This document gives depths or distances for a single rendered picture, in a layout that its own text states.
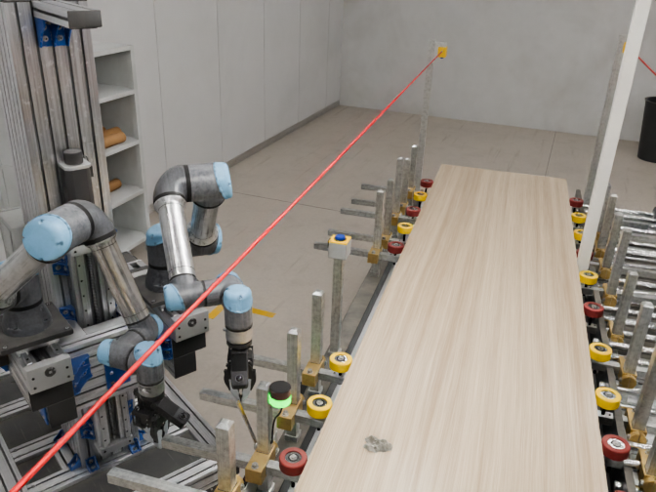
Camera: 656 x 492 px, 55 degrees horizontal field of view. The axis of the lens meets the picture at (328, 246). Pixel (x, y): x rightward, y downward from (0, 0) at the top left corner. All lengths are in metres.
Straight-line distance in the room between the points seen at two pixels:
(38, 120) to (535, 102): 7.86
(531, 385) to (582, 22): 7.35
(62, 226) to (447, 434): 1.24
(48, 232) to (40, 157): 0.56
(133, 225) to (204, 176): 3.25
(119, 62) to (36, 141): 2.60
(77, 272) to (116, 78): 2.70
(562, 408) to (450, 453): 0.45
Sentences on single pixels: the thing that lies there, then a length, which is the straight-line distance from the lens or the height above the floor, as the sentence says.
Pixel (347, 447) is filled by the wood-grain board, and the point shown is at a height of 0.90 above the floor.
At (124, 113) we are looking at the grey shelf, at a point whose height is 1.06.
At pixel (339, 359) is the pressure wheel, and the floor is 0.91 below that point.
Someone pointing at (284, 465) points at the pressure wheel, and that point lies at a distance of 1.86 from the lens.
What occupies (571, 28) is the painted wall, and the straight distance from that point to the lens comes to 9.24.
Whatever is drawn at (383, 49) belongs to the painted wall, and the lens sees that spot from 9.67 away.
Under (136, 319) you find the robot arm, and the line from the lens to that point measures 1.97.
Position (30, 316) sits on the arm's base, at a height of 1.10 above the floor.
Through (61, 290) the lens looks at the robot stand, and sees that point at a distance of 2.47.
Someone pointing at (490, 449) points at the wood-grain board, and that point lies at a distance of 1.99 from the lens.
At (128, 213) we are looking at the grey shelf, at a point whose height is 0.27.
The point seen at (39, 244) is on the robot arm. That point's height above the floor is 1.48.
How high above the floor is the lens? 2.21
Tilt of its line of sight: 25 degrees down
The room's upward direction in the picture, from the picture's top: 2 degrees clockwise
